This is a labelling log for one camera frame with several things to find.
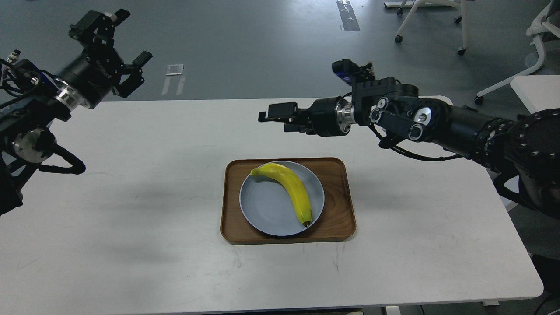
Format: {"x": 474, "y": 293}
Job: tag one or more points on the white side table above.
{"x": 538, "y": 92}

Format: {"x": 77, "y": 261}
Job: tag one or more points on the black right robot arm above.
{"x": 524, "y": 152}

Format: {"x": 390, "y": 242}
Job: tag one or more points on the light blue plate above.
{"x": 267, "y": 206}

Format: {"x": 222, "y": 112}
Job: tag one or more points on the yellow banana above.
{"x": 293, "y": 186}

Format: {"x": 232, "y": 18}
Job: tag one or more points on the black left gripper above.
{"x": 99, "y": 70}

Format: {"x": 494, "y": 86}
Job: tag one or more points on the grey floor tape strip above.
{"x": 348, "y": 17}

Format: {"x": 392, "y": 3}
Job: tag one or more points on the brown wooden tray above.
{"x": 336, "y": 222}

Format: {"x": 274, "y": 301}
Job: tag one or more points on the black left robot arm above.
{"x": 39, "y": 97}

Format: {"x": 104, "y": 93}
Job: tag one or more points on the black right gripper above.
{"x": 325, "y": 117}

